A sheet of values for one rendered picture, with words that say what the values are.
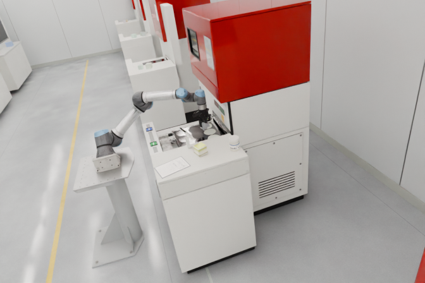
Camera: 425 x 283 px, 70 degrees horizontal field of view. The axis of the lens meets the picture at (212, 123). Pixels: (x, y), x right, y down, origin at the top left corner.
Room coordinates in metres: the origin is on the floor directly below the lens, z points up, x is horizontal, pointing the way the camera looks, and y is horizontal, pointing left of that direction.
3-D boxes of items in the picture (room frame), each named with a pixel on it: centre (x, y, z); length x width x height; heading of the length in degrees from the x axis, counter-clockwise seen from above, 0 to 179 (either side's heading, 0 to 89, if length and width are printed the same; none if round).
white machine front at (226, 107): (2.43, -0.04, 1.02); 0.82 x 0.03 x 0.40; 14
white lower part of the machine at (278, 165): (2.52, -0.37, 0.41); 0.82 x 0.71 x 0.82; 14
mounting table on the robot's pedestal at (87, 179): (2.05, 0.89, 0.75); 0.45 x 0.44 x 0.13; 101
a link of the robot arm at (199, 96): (2.24, 0.07, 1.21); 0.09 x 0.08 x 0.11; 73
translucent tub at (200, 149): (1.81, 0.11, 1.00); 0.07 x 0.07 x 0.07; 32
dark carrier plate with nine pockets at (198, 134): (2.19, 0.14, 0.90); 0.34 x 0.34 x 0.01; 14
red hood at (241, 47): (2.51, -0.34, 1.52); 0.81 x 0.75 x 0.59; 14
